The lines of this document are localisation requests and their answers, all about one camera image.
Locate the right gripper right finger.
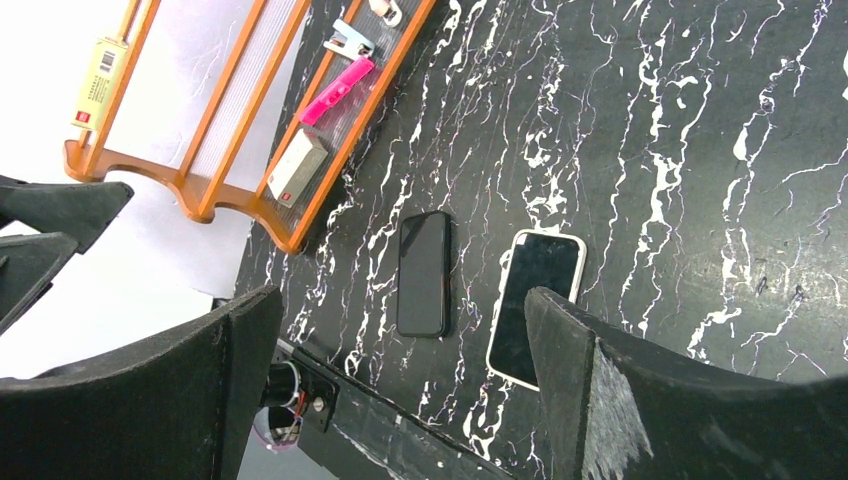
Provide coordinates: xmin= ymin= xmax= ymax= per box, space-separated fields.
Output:
xmin=524 ymin=287 xmax=847 ymax=479

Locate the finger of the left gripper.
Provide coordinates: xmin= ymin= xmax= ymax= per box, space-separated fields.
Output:
xmin=1 ymin=176 xmax=134 ymax=254
xmin=1 ymin=232 xmax=78 ymax=333

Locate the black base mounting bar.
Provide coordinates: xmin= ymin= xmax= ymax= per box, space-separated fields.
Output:
xmin=272 ymin=339 xmax=511 ymax=479

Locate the white red box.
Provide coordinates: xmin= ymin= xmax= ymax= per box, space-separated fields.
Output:
xmin=71 ymin=37 xmax=129 ymax=131

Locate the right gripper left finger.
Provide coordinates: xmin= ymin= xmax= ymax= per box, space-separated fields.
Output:
xmin=1 ymin=286 xmax=283 ymax=479

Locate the pink white small stapler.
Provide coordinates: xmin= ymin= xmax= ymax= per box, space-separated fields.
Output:
xmin=368 ymin=0 xmax=403 ymax=28

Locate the black phone case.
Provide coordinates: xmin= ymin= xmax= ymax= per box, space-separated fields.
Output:
xmin=396 ymin=211 xmax=451 ymax=338

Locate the pink highlighter marker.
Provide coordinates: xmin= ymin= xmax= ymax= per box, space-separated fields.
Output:
xmin=299 ymin=57 xmax=375 ymax=126

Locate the orange wooden shelf rack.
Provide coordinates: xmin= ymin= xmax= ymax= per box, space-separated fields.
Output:
xmin=64 ymin=1 xmax=434 ymax=254

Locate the small grey cardboard box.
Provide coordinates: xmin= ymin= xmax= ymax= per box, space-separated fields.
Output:
xmin=267 ymin=129 xmax=328 ymax=208

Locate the beige phone case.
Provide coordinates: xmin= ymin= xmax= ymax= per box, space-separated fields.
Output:
xmin=484 ymin=228 xmax=589 ymax=393

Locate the small grey white eraser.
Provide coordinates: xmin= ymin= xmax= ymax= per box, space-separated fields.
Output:
xmin=323 ymin=19 xmax=375 ymax=61

